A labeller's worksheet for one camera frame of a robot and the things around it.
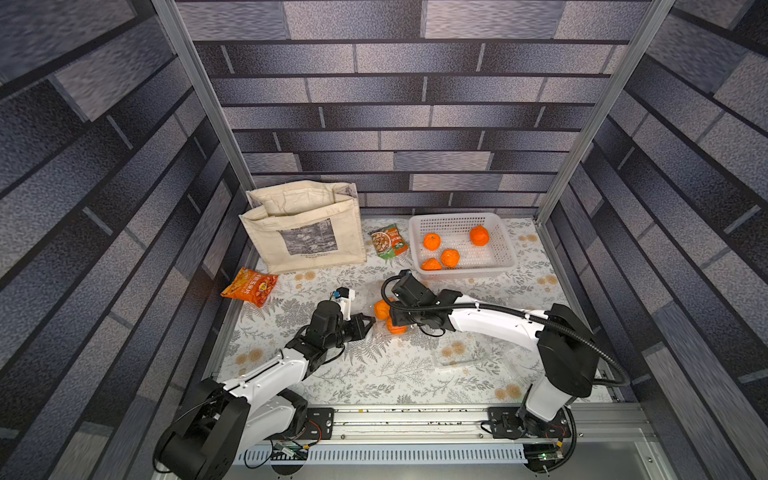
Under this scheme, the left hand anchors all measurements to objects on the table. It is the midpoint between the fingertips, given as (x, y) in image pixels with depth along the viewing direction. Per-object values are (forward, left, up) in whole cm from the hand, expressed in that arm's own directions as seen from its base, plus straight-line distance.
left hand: (377, 320), depth 83 cm
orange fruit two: (+21, -17, -2) cm, 27 cm away
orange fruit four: (+24, -24, -3) cm, 35 cm away
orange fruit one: (+35, -36, -3) cm, 50 cm away
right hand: (+4, -5, -2) cm, 7 cm away
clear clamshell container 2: (-5, -24, -9) cm, 27 cm away
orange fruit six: (-2, -5, -3) cm, 6 cm away
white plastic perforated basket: (+38, -27, -4) cm, 47 cm away
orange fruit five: (+3, -1, -1) cm, 4 cm away
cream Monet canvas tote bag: (+23, +22, +15) cm, 35 cm away
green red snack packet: (+35, -3, -7) cm, 36 cm away
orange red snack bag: (+14, +42, -5) cm, 45 cm away
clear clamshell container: (0, -1, -7) cm, 7 cm away
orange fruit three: (+33, -19, -4) cm, 38 cm away
